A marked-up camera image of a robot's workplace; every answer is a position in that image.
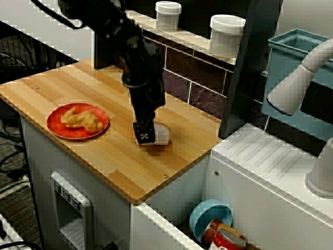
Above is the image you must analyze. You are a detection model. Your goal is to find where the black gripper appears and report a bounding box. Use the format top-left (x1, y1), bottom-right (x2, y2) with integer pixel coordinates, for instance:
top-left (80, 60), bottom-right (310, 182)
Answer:
top-left (127, 77), bottom-right (167, 145)

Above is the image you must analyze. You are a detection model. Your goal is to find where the toy bread slice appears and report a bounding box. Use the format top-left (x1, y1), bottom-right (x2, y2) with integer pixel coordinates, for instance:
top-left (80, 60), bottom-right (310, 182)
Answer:
top-left (135, 122), bottom-right (172, 146)

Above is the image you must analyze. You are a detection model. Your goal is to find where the brown toy chicken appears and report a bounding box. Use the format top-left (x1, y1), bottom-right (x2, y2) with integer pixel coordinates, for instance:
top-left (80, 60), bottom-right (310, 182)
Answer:
top-left (61, 107), bottom-right (104, 134)

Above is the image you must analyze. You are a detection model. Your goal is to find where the dark tiled backsplash ledge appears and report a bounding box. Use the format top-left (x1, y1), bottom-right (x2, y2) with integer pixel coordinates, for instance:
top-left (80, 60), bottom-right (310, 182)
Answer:
top-left (124, 10), bottom-right (271, 131)

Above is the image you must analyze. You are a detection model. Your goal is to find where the red plate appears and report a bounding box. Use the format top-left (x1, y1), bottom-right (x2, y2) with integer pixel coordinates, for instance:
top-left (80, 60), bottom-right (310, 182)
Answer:
top-left (46, 103), bottom-right (110, 141)

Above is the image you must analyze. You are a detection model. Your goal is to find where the light blue bowl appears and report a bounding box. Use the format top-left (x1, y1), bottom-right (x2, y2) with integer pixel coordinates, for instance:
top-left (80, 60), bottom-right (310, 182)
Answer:
top-left (189, 199), bottom-right (234, 243)

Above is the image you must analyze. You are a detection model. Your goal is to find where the white toy kitchen cabinet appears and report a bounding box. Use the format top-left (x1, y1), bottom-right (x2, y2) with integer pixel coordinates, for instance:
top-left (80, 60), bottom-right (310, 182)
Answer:
top-left (19, 114), bottom-right (133, 250)

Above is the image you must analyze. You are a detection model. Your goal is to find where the wide dark upright panel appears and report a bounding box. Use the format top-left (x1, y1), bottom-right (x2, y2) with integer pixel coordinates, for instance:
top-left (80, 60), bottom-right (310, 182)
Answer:
top-left (220, 0), bottom-right (284, 139)

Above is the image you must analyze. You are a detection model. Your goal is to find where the small white lidded jar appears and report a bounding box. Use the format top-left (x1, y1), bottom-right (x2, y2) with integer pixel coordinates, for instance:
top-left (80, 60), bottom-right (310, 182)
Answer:
top-left (155, 1), bottom-right (182, 32)

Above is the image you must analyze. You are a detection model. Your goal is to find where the white toy sink unit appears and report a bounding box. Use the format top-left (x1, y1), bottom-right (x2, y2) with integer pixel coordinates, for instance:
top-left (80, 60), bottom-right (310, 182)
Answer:
top-left (131, 122), bottom-right (333, 250)

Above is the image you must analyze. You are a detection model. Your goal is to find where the large white lidded jar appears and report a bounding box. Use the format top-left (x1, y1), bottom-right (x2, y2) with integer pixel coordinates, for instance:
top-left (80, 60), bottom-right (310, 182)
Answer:
top-left (209, 14), bottom-right (247, 59)

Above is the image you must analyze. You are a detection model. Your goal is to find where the red white tin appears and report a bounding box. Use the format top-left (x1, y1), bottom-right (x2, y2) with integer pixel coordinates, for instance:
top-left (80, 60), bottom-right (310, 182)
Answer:
top-left (208, 241), bottom-right (227, 250)

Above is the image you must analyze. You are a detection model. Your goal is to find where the orange labelled tin can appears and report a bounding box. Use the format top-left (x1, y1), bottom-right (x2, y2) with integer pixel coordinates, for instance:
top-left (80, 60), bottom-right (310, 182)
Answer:
top-left (202, 218), bottom-right (249, 249)

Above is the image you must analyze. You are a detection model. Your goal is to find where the grey toy faucet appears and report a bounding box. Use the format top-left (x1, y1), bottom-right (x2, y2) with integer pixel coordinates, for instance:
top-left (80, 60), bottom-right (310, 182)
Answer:
top-left (266, 38), bottom-right (333, 200)

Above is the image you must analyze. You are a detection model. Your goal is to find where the teal plastic bin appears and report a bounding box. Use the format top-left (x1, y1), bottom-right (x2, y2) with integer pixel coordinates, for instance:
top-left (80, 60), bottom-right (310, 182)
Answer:
top-left (261, 28), bottom-right (333, 143)

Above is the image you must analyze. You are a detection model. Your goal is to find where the narrow dark upright post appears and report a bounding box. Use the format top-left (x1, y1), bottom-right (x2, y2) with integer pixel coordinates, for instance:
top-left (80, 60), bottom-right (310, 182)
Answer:
top-left (93, 26), bottom-right (125, 71)

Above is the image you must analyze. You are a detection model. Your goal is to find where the black cable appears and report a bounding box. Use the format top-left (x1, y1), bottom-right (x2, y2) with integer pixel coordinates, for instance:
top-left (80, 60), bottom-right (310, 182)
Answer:
top-left (0, 241), bottom-right (42, 250)

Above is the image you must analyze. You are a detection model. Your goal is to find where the aluminium frame rail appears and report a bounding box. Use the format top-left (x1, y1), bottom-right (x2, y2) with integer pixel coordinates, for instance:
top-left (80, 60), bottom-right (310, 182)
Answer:
top-left (0, 212), bottom-right (27, 250)

